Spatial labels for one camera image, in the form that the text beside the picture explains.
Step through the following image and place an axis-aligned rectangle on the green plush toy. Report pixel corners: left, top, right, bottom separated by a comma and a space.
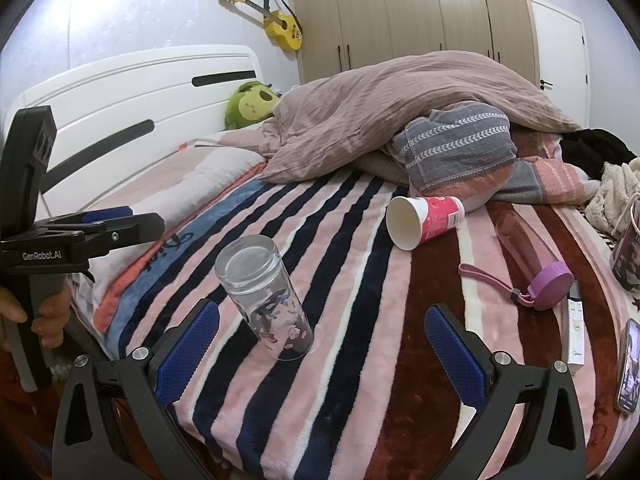
223, 82, 284, 129

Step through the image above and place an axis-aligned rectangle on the dusty pink duvet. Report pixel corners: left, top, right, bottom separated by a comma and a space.
259, 50, 583, 187

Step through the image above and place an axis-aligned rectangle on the pink white paper cup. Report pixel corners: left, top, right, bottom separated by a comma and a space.
385, 195, 466, 252

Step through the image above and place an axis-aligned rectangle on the grey patterned pillow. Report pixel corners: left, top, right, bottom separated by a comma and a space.
391, 101, 602, 211

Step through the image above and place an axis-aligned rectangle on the white bed headboard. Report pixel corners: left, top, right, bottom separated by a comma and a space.
0, 44, 302, 221

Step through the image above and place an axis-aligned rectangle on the dark printed container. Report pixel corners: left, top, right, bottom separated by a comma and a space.
610, 219, 640, 292

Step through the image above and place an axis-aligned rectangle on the yellow ukulele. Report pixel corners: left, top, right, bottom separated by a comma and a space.
220, 0, 304, 52

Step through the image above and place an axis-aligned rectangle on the clear printed glass cup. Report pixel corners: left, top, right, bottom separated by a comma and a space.
214, 235, 314, 364

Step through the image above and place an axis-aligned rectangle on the striped fleece blanket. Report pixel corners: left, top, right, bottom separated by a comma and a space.
70, 160, 640, 480

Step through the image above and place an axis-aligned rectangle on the wooden wardrobe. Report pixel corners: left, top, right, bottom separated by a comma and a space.
289, 0, 540, 88

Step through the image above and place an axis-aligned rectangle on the person's left hand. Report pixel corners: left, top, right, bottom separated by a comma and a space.
0, 284, 72, 336

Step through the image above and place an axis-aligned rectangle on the purple water bottle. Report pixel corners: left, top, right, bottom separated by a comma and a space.
458, 209, 575, 312

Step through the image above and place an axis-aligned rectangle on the white remote control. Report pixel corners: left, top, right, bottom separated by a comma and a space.
562, 279, 587, 374

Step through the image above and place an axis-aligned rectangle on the pink white pillow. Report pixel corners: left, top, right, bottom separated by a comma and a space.
107, 129, 269, 242

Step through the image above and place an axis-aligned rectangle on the black garment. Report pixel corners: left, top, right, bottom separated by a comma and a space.
559, 128, 639, 182

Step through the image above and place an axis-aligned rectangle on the cream fluffy cloth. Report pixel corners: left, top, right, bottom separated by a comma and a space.
584, 156, 640, 242

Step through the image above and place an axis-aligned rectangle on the white door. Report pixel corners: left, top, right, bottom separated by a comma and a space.
529, 0, 592, 132

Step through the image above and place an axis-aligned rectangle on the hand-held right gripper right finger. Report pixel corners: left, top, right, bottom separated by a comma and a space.
424, 303, 586, 480

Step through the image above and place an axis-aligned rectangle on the smartphone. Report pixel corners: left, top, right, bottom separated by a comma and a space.
614, 317, 640, 414

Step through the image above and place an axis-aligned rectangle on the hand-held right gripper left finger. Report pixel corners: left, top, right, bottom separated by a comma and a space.
52, 299, 221, 480

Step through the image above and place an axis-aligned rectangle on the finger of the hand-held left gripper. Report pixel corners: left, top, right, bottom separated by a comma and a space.
75, 212, 166, 260
34, 206, 134, 234

